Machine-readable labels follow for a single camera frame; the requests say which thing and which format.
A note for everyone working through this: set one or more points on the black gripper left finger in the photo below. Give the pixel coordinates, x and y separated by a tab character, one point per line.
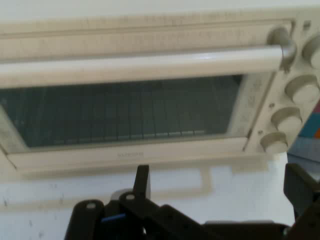
125	220

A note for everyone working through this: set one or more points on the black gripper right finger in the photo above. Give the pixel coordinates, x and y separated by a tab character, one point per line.
306	200

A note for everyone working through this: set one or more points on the round oven control knob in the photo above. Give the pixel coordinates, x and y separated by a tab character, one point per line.
287	118
313	50
303	88
273	142

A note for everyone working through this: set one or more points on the cream toaster oven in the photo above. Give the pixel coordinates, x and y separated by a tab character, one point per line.
280	82

